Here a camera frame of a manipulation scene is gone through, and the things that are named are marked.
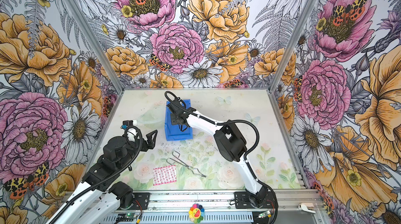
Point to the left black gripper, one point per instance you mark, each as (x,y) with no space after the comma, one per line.
(150,142)

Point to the slotted grey cable duct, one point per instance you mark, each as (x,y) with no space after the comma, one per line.
(211,217)

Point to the aluminium corner post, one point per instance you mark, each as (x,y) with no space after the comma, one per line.
(82,22)
(302,20)

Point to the clear plastic bag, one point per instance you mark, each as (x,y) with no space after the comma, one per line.
(152,118)

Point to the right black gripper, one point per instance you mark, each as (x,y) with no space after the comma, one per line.
(173,121)

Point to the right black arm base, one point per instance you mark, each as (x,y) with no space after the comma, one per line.
(246,200)

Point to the white plastic hook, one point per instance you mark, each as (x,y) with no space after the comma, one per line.
(307,207)

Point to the metal wire tongs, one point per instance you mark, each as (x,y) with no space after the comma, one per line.
(175,159)

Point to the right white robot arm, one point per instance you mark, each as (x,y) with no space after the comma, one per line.
(229,140)

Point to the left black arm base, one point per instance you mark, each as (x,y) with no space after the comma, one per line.
(138,201)

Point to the pink patterned cloth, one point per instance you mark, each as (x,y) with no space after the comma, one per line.
(164,175)

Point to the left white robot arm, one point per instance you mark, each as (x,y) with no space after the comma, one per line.
(100,193)

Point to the left aluminium corner post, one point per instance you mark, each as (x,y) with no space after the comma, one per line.
(82,22)

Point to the blue plastic bin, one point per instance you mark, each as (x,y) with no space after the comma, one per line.
(176,132)

